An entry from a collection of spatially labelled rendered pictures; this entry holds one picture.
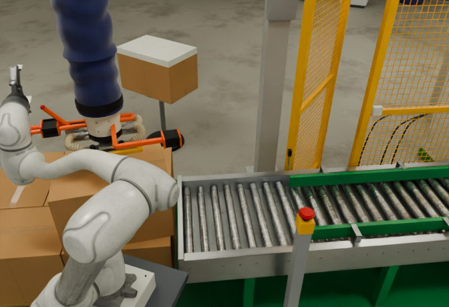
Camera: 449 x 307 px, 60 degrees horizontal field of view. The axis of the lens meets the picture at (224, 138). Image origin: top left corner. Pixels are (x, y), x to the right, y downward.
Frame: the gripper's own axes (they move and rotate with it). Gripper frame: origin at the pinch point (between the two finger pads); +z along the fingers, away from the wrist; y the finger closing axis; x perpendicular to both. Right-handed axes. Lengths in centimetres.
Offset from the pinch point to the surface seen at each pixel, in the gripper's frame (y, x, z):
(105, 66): 2.5, 32.1, 14.0
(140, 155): 63, 43, 28
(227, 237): 109, 85, -5
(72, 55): -4.5, 19.2, 13.1
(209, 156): 158, 113, 142
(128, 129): 40, 38, 20
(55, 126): 32.6, 3.9, 19.9
